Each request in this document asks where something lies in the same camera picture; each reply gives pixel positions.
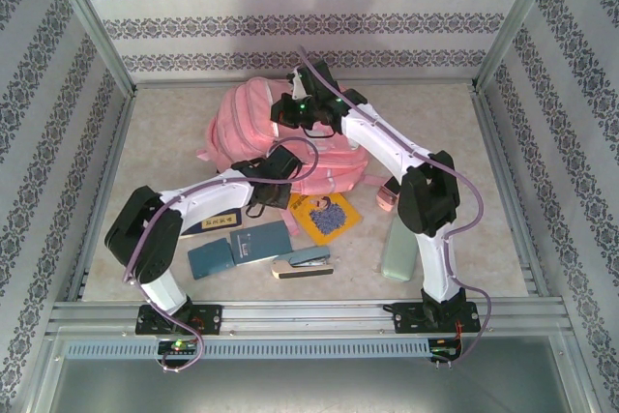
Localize pink pencil sharpener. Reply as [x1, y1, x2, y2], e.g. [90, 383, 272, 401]
[375, 175, 402, 214]

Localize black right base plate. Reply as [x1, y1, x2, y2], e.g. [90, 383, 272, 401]
[394, 301, 483, 336]

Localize aluminium left rear post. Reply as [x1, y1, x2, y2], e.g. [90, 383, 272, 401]
[45, 0, 139, 98]

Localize aluminium right rear post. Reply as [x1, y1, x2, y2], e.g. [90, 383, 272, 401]
[469, 0, 568, 95]

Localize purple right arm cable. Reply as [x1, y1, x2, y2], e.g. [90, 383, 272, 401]
[297, 44, 494, 369]

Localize pale green pencil case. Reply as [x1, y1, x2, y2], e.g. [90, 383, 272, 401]
[381, 217, 418, 282]

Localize aluminium rear rail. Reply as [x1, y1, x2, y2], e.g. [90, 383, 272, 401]
[133, 77, 478, 90]

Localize pink backpack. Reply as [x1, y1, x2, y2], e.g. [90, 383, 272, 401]
[195, 74, 384, 240]

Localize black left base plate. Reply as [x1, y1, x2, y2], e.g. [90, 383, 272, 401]
[134, 304, 224, 336]

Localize small teal notebook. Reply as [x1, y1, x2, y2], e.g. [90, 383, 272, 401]
[187, 237, 237, 281]

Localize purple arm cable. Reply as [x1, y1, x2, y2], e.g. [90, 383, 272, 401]
[297, 44, 494, 369]
[124, 137, 318, 375]

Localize large teal notebook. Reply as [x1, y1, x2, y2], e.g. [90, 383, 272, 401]
[229, 219, 294, 267]

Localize aluminium mounting rail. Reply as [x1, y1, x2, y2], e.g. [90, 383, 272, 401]
[47, 300, 568, 337]

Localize aluminium post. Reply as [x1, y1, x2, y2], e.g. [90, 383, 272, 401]
[45, 0, 139, 98]
[469, 0, 568, 95]

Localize controller board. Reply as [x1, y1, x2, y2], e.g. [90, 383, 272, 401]
[155, 339, 200, 357]
[427, 339, 463, 364]

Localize aluminium right side rail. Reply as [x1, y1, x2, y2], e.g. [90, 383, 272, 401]
[471, 88, 555, 301]

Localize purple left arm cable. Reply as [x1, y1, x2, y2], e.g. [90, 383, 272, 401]
[124, 137, 318, 375]

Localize right controller board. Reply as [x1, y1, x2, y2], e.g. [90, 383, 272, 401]
[427, 339, 463, 364]

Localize blue and cream stapler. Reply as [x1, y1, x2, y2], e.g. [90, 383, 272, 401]
[270, 246, 336, 282]

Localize navy book with yellow label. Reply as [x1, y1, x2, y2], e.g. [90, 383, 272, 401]
[179, 209, 243, 239]

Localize left controller board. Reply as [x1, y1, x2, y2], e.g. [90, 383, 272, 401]
[155, 339, 200, 357]

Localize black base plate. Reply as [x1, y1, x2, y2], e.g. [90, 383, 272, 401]
[394, 301, 483, 336]
[134, 304, 224, 336]

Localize grey slotted cable duct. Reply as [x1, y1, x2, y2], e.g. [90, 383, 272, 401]
[65, 338, 434, 360]

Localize aluminium left side rail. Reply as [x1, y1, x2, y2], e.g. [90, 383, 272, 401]
[65, 91, 139, 306]

